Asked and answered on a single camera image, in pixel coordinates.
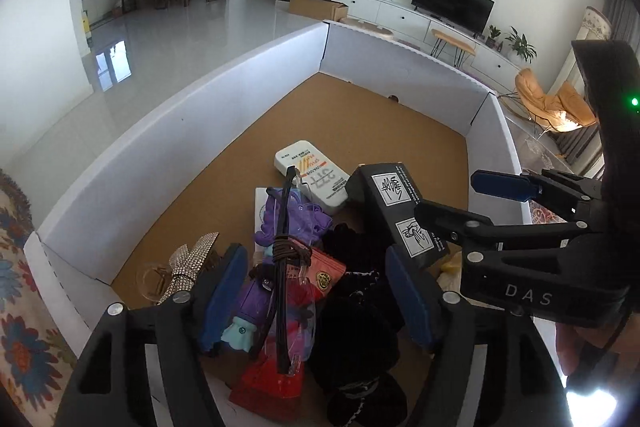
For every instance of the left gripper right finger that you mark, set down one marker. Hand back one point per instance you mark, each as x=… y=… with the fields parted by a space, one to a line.
x=489 y=368

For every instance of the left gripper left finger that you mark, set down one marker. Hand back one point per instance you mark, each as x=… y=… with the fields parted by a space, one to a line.
x=110 y=385

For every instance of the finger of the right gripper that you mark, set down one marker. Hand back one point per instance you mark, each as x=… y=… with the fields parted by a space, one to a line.
x=527 y=186
x=473 y=231

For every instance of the small black printed box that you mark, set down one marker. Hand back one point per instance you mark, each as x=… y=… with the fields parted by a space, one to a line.
x=385 y=197

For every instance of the clear plastic hair claw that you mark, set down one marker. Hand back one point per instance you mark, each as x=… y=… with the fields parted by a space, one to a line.
x=152 y=280

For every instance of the black velvet scrunchie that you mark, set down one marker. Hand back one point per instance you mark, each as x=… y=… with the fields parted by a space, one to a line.
x=356 y=342

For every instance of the rhinestone bow hair clip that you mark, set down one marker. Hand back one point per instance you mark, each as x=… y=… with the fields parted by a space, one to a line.
x=187 y=264

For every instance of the white rectangular bottle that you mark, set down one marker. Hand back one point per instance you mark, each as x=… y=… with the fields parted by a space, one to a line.
x=318 y=178

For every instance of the red snack packet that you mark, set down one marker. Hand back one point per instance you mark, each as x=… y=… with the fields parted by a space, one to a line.
x=264 y=391

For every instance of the red pink pouch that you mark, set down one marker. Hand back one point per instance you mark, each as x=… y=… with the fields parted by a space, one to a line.
x=307 y=283

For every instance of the purple toy water gun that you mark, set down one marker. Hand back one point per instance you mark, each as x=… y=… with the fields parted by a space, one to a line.
x=289 y=226

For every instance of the cream knitted cloth roll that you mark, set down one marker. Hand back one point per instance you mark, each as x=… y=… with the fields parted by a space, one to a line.
x=450 y=265

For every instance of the white cardboard sorting box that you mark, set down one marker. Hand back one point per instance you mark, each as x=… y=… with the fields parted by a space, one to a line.
x=196 y=163

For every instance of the person right hand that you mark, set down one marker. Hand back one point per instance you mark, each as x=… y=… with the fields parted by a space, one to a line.
x=569 y=341

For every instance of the floral cloth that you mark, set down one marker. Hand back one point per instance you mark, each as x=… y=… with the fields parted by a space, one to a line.
x=36 y=361

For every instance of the orange lounge chair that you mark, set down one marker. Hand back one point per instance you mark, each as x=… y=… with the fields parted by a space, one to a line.
x=564 y=111

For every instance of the white tv cabinet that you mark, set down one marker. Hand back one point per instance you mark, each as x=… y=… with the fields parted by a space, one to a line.
x=487 y=65

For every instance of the green potted plant right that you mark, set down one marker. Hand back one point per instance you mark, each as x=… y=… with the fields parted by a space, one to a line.
x=520 y=47

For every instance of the small dark potted plant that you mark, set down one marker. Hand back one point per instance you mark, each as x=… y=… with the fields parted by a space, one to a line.
x=493 y=35

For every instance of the small wooden bench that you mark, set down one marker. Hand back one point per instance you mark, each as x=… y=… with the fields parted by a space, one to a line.
x=462 y=50

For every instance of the black flat screen television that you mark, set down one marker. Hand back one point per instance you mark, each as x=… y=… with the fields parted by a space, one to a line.
x=471 y=15

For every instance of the grey curtain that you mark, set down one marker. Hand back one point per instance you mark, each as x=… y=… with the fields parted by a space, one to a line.
x=624 y=19

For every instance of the brown cardboard box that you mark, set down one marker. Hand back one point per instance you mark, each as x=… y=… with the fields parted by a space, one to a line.
x=318 y=9

